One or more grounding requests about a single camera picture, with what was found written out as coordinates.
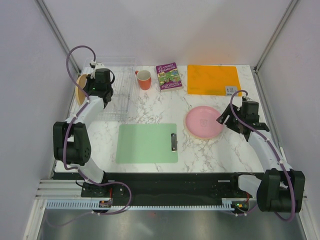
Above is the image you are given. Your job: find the pink plate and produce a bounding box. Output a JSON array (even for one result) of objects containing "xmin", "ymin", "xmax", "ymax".
[{"xmin": 184, "ymin": 105, "xmax": 224, "ymax": 140}]

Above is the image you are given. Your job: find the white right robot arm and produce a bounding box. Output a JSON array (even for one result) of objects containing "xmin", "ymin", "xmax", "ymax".
[{"xmin": 216, "ymin": 97, "xmax": 306, "ymax": 215}]

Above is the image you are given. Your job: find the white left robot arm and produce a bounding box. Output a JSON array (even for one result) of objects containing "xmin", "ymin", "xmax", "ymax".
[{"xmin": 53, "ymin": 66, "xmax": 115, "ymax": 197}]

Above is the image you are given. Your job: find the tan plate in rack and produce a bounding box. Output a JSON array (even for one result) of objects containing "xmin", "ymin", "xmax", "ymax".
[{"xmin": 75, "ymin": 74, "xmax": 88, "ymax": 106}]

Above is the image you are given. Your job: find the small white label card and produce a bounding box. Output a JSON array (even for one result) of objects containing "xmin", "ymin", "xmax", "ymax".
[{"xmin": 225, "ymin": 86, "xmax": 238, "ymax": 96}]

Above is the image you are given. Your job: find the orange mat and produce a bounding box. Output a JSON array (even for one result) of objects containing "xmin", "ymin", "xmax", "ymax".
[{"xmin": 187, "ymin": 65, "xmax": 241, "ymax": 96}]

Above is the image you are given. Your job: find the orange mug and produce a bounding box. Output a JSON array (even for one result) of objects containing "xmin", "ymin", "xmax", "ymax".
[{"xmin": 135, "ymin": 70, "xmax": 152, "ymax": 91}]

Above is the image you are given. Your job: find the purple paperback book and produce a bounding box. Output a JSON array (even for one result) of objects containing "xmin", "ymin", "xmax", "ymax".
[{"xmin": 155, "ymin": 62, "xmax": 183, "ymax": 93}]

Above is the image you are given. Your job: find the green clipboard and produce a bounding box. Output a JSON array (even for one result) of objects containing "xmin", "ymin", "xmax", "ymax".
[{"xmin": 115, "ymin": 123, "xmax": 178, "ymax": 164}]

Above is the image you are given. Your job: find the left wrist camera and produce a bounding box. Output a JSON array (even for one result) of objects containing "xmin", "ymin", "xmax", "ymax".
[{"xmin": 89, "ymin": 60, "xmax": 105, "ymax": 73}]

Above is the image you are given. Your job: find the white wire dish rack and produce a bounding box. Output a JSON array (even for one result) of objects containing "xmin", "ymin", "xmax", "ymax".
[{"xmin": 71, "ymin": 56, "xmax": 138, "ymax": 122}]

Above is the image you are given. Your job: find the left aluminium frame post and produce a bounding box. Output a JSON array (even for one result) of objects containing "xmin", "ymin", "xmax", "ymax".
[{"xmin": 36, "ymin": 0, "xmax": 77, "ymax": 67}]

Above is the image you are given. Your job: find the aluminium frame post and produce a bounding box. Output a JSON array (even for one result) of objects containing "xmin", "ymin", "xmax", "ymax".
[
  {"xmin": 252, "ymin": 0, "xmax": 300, "ymax": 74},
  {"xmin": 36, "ymin": 0, "xmax": 77, "ymax": 67}
]

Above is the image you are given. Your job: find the white slotted cable duct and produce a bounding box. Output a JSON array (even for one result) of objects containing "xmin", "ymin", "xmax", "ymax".
[{"xmin": 45, "ymin": 198, "xmax": 234, "ymax": 211}]

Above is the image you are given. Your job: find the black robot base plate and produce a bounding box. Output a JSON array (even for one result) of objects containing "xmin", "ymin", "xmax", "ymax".
[{"xmin": 81, "ymin": 172, "xmax": 249, "ymax": 206}]

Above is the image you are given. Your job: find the right aluminium frame post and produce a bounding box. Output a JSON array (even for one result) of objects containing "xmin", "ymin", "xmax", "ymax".
[{"xmin": 252, "ymin": 0, "xmax": 300, "ymax": 74}]

